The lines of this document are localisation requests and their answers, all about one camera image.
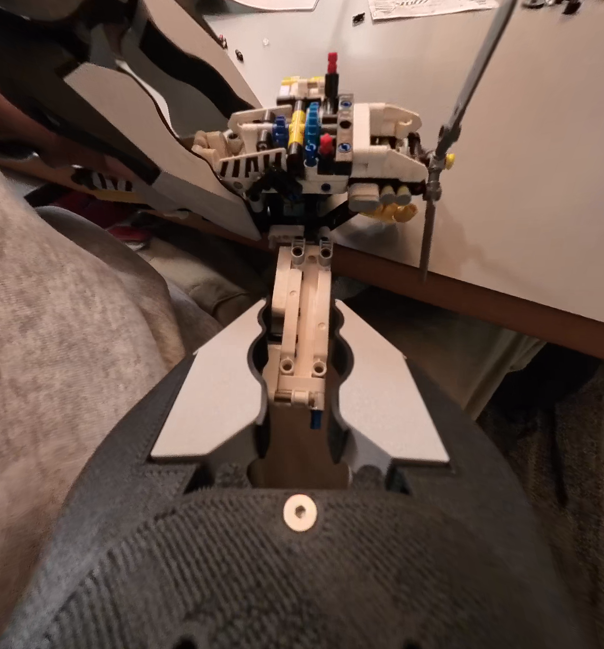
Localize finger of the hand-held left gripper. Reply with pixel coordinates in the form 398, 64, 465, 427
121, 0, 263, 139
63, 62, 262, 241

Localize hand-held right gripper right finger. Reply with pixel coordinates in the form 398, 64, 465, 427
326, 299, 451, 470

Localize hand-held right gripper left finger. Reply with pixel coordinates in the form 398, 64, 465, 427
151, 298, 275, 463

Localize white lego plane model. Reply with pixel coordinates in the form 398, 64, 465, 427
73, 0, 520, 431

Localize person's left hand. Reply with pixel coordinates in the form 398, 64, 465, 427
0, 71, 149, 187

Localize striped sticker sheet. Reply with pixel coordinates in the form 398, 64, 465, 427
368, 0, 502, 22

